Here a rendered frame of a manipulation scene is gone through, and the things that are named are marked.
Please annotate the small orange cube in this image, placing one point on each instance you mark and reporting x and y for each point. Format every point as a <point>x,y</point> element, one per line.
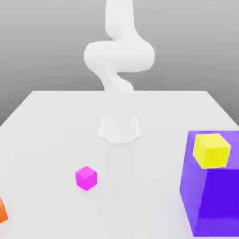
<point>2,212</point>

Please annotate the small magenta cube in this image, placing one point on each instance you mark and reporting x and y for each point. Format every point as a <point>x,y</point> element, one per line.
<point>86,178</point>

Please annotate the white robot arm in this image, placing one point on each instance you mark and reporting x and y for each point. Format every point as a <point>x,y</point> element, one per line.
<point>119,56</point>

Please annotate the small yellow cube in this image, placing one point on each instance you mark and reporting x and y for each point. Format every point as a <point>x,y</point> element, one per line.
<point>212,151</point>

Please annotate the large purple box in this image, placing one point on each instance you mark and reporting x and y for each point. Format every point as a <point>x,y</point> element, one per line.
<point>214,198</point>

